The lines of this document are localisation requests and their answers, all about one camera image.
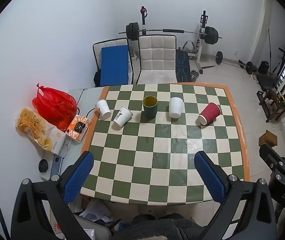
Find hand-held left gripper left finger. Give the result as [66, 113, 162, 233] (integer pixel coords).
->
[12, 151, 94, 240]

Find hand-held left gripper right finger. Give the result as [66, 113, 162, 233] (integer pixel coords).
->
[195, 151, 277, 240]

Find dark green cup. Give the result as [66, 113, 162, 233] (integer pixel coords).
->
[142, 95, 158, 119]

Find red ribbed paper cup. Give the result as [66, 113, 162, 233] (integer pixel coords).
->
[198, 102, 221, 126]

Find plain white paper cup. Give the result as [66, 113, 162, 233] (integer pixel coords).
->
[95, 99, 111, 119]

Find white paper cup black print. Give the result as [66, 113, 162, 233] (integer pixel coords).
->
[113, 106, 134, 127]

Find white ribbed paper cup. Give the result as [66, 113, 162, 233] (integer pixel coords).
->
[169, 97, 184, 119]

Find wooden block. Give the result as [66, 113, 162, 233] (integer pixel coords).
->
[258, 129, 278, 147]

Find black round lid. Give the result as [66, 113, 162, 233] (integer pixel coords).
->
[38, 159, 50, 173]

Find crumpled papers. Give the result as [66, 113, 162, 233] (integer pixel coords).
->
[79, 199, 114, 227]

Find white cardboard box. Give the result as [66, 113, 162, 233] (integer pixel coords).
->
[49, 202, 66, 240]

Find orange patterned box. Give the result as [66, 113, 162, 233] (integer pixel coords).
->
[65, 115, 91, 143]

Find green white checkered table mat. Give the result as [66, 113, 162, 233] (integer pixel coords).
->
[80, 83, 250, 205]

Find clear bag of chips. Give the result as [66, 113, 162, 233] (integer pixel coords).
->
[16, 107, 67, 155]

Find dark fleece clothing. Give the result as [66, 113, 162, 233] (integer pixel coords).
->
[112, 212, 208, 240]

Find red plastic bag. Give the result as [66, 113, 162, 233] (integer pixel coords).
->
[32, 82, 78, 132]

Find black exercise machine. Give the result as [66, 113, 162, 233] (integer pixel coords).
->
[254, 47, 285, 90]

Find small barbell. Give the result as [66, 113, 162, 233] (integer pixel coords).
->
[215, 51, 258, 75]

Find dark weight bench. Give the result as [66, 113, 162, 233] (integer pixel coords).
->
[175, 49, 191, 82]

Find blue board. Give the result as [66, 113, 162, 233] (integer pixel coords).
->
[100, 45, 129, 87]

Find white quilted chair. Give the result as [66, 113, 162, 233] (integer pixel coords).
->
[136, 35, 178, 85]

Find white barbell rack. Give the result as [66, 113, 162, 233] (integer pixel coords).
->
[139, 6, 216, 74]

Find barbell with black plates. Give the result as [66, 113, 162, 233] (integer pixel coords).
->
[119, 22, 222, 46]

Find white chair black frame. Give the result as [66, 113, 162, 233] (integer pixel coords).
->
[93, 38, 134, 87]

